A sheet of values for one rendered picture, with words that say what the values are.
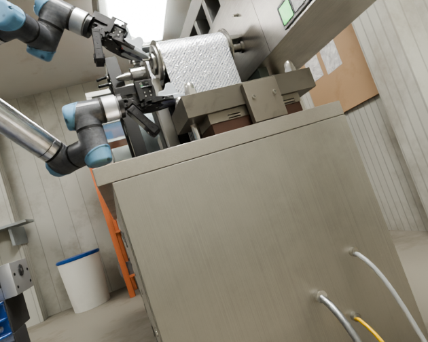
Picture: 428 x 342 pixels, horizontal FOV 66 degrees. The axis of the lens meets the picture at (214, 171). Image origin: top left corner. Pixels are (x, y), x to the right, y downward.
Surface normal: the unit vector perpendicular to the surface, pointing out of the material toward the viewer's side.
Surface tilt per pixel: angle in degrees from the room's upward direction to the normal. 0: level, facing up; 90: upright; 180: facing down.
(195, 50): 90
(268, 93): 90
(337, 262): 90
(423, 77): 90
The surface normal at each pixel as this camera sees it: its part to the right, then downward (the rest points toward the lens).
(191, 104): 0.28, -0.17
